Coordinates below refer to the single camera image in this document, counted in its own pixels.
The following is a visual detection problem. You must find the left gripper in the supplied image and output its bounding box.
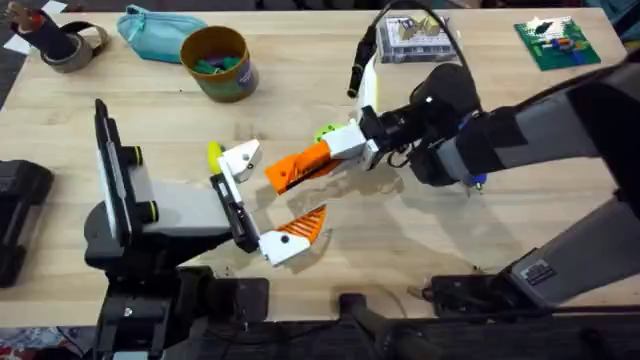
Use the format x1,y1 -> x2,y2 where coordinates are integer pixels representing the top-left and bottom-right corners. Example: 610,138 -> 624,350
83,138 -> 329,272

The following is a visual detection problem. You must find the orange ribbed wedge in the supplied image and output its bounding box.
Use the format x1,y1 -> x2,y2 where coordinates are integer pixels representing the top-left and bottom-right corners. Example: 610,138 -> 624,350
263,152 -> 308,197

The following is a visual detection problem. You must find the blue electric screwdriver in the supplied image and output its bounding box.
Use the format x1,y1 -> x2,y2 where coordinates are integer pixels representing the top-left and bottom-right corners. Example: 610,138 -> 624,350
462,110 -> 489,196

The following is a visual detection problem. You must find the green disc with holes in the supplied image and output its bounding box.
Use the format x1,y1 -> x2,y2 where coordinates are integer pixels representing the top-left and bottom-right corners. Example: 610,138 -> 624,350
313,122 -> 344,145

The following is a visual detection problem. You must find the clear box with parts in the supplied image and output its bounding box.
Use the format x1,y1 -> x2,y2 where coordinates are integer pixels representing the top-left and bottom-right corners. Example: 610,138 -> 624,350
374,14 -> 459,66

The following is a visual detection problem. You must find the brown tub with toys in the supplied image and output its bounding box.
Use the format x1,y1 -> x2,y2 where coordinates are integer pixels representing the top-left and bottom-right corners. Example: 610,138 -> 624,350
179,25 -> 261,104

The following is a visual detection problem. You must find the left wrist upright plate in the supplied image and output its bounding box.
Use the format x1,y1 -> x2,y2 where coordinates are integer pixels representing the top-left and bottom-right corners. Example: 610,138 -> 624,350
93,98 -> 134,247

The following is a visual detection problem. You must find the teal zip bag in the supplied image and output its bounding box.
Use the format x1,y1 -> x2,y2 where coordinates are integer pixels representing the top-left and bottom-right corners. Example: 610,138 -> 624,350
115,4 -> 209,66

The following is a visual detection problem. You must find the green board with blocks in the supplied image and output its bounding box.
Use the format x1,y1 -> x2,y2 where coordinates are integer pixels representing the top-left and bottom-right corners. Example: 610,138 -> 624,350
513,15 -> 603,73

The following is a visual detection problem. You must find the grey tape roll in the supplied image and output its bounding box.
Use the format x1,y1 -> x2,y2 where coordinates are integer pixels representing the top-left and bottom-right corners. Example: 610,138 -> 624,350
39,20 -> 112,76

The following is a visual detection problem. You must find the black box device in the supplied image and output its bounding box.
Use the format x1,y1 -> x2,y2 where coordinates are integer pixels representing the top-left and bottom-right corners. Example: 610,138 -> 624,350
0,159 -> 56,290

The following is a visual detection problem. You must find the white paper sheet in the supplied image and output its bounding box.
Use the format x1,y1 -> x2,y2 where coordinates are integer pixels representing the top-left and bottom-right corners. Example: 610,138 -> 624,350
1,0 -> 69,56

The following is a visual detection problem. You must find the black rail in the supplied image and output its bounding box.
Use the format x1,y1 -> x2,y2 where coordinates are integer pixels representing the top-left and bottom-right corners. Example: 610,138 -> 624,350
164,292 -> 640,360

